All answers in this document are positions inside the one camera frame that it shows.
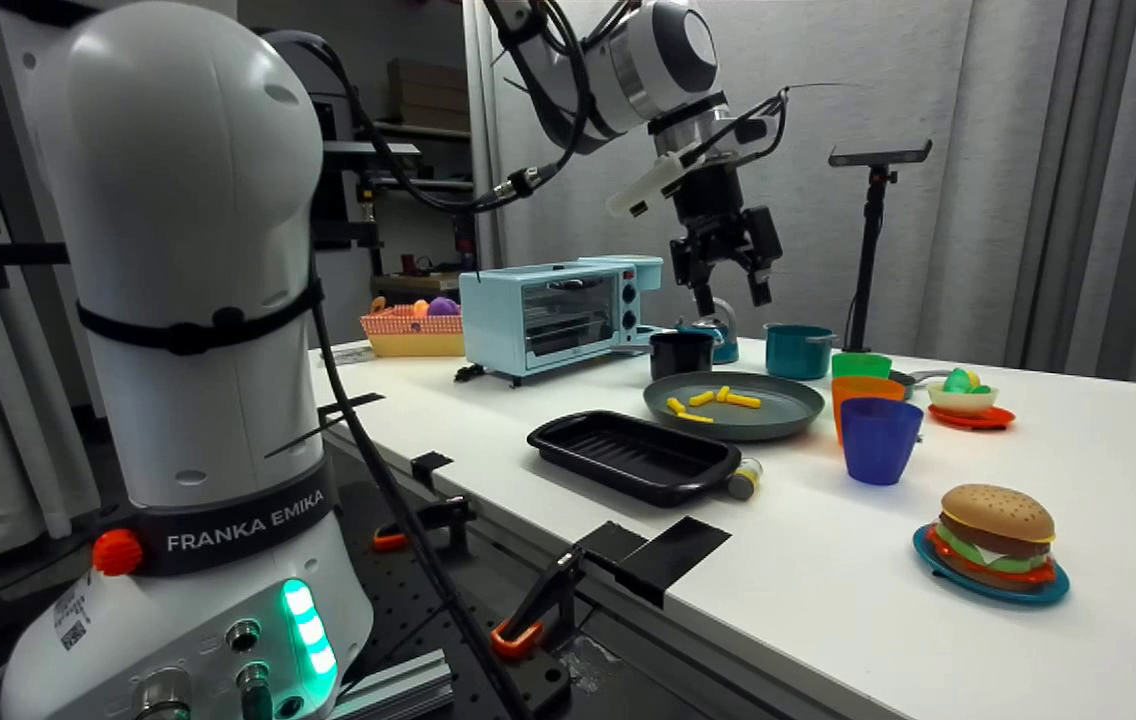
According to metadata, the orange plastic cup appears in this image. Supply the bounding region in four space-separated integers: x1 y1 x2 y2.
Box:
828 377 913 438

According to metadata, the black flat table bracket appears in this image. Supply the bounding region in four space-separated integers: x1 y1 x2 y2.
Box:
317 390 387 426
571 516 730 614

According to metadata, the black rectangular tray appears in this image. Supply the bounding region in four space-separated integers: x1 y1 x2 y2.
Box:
523 410 744 507

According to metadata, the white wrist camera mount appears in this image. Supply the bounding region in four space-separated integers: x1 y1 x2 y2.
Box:
604 84 793 224

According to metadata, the pink yellow toy basket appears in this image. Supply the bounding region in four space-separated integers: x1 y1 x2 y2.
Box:
357 295 468 362

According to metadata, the black clamp orange handle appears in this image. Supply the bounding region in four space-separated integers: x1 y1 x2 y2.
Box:
371 493 481 561
485 551 588 668

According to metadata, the aluminium extrusion bar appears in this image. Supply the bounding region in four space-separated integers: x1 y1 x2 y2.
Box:
322 647 461 720

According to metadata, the blue plastic cup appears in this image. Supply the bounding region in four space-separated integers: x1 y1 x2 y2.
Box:
836 395 928 488

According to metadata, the green plastic cup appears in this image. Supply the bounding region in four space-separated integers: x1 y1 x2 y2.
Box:
828 347 894 384

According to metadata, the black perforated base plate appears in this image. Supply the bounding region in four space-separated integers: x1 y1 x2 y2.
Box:
322 431 785 720

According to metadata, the black camera tripod stand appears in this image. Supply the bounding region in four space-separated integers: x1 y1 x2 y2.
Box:
825 135 934 358

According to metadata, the toy hamburger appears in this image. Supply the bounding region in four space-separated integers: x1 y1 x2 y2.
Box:
928 480 1061 592

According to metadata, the round bluish glass object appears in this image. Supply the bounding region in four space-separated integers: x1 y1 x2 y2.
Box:
681 293 741 370

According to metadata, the grey-green round plate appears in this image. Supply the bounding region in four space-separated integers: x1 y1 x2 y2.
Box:
641 370 828 448

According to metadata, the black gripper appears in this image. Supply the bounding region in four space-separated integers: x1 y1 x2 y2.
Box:
664 163 787 326

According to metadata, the teal cooking pot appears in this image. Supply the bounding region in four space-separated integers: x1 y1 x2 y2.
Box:
761 319 836 384

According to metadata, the dark storage shelf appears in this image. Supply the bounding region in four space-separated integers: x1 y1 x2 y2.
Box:
310 58 481 311

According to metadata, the small can yellow label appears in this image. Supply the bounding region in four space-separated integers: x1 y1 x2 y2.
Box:
724 455 767 499

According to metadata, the small blue toy plate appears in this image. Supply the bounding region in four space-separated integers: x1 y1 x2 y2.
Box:
907 520 1071 614

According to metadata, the light blue toaster oven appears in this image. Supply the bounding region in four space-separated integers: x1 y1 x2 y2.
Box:
456 252 669 390

